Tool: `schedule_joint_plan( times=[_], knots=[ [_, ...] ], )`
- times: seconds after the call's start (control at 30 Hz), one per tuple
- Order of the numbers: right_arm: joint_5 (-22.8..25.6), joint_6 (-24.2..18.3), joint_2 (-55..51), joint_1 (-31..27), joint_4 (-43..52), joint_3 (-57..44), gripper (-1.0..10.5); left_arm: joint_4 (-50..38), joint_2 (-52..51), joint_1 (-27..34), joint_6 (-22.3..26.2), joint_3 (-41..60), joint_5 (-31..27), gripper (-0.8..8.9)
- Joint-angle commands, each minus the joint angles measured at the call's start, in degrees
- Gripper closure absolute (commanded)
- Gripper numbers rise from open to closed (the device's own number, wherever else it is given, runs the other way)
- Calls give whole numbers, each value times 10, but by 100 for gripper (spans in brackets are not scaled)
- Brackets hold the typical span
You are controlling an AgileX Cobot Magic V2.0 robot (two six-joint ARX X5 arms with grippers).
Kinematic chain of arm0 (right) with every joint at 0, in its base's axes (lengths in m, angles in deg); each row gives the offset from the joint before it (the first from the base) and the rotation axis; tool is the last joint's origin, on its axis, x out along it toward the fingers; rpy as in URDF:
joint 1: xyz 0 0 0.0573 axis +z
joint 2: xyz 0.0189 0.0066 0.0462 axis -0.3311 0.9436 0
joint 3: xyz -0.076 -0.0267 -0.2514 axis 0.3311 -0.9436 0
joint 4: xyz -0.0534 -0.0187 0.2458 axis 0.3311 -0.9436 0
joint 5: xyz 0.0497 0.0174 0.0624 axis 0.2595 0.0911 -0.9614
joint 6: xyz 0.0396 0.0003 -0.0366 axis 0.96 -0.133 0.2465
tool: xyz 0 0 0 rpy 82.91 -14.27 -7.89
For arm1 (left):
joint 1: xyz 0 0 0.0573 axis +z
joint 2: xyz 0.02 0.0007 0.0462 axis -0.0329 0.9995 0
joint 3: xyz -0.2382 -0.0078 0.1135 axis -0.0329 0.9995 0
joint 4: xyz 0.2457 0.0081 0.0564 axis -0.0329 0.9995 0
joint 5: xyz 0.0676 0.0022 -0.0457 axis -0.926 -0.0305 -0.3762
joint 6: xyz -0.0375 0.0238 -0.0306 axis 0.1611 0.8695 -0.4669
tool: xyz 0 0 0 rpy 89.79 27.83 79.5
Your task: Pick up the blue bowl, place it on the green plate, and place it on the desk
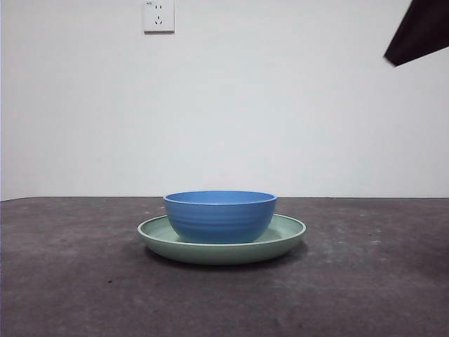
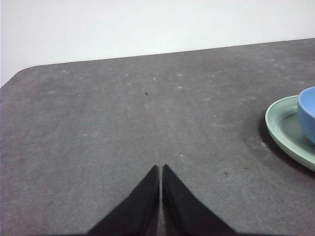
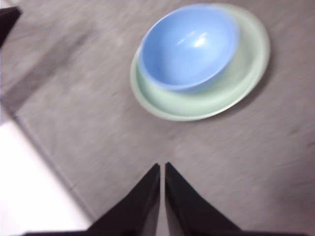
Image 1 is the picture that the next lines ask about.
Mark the green round plate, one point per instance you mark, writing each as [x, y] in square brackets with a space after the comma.
[224, 254]

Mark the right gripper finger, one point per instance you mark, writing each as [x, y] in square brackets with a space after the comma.
[421, 31]

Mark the white wall socket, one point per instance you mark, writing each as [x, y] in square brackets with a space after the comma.
[158, 15]

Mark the blue ribbed bowl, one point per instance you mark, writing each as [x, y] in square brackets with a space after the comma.
[220, 221]

